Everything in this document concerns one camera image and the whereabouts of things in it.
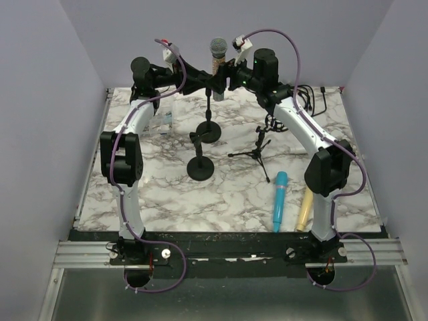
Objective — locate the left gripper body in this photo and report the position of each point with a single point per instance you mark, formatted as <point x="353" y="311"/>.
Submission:
<point x="179" y="79"/>

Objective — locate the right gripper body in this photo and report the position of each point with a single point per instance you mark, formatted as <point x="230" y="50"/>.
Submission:
<point x="241" y="76"/>

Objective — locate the glitter microphone silver head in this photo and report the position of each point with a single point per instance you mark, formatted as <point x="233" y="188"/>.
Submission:
<point x="218" y="48"/>

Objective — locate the black tall mic stand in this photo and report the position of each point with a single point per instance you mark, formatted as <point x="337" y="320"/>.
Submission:
<point x="209" y="131"/>

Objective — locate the black tripod shock mount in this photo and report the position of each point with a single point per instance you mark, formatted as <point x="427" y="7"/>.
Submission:
<point x="255" y="154"/>

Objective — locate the black stand with clip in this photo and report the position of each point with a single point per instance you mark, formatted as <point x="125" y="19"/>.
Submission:
<point x="200" y="167"/>

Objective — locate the blue microphone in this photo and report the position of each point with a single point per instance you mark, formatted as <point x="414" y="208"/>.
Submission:
<point x="280" y="195"/>

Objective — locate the yellow microphone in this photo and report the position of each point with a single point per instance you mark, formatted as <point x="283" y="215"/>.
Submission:
<point x="305" y="209"/>

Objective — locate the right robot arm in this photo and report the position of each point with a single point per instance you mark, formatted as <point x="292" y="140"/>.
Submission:
<point x="328" y="170"/>

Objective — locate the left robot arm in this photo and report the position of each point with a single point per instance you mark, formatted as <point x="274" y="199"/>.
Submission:
<point x="121" y="157"/>

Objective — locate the clear plastic parts box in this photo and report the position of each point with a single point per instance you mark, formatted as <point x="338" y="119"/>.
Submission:
<point x="162" y="124"/>

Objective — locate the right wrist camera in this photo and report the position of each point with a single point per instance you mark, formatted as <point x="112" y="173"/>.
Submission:
<point x="242" y="46"/>

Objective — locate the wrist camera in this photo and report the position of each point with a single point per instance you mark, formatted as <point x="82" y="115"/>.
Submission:
<point x="242" y="46"/>
<point x="168" y="56"/>

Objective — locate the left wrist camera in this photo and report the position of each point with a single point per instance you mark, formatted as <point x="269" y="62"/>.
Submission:
<point x="168" y="56"/>

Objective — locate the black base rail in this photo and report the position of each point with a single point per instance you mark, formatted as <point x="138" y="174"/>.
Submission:
<point x="219" y="254"/>

